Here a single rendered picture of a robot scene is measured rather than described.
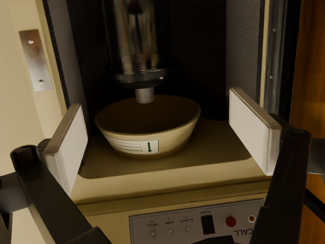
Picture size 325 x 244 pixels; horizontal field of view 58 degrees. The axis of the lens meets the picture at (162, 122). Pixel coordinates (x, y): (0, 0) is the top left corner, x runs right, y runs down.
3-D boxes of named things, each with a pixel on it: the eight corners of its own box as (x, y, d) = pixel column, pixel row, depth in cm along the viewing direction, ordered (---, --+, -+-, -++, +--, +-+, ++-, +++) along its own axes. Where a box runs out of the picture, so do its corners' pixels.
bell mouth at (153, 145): (190, 90, 58) (191, 115, 60) (99, 99, 57) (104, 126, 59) (213, 126, 41) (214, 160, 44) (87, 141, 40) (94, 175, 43)
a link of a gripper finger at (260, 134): (269, 127, 15) (284, 126, 15) (228, 86, 21) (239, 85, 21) (265, 177, 16) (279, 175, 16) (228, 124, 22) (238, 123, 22)
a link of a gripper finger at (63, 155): (69, 200, 15) (55, 202, 15) (88, 140, 22) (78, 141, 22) (56, 151, 14) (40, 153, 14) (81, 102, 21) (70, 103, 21)
